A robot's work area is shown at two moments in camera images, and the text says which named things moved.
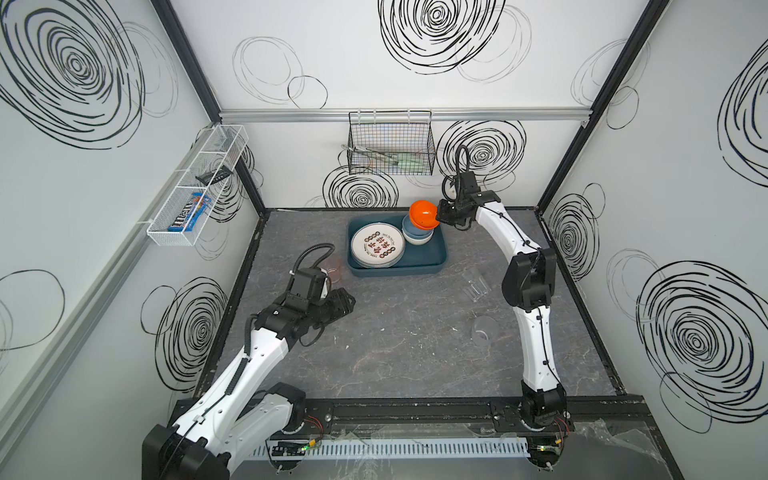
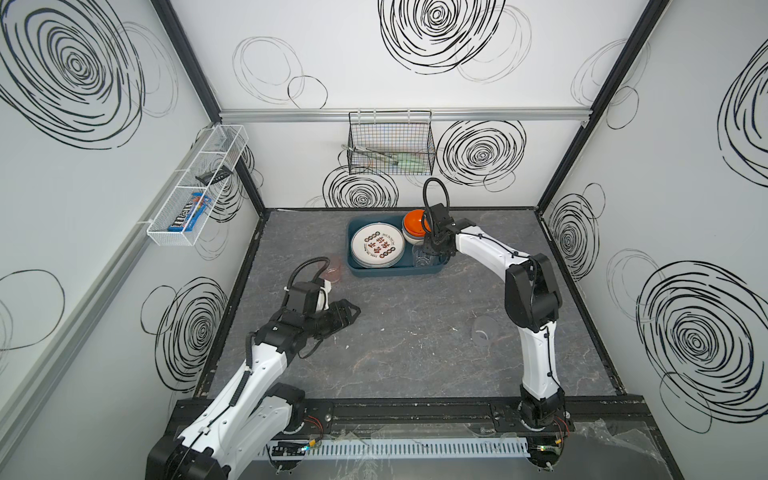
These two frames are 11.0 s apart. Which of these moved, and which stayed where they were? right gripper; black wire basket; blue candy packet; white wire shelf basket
Moved: right gripper
Stayed: blue candy packet; black wire basket; white wire shelf basket
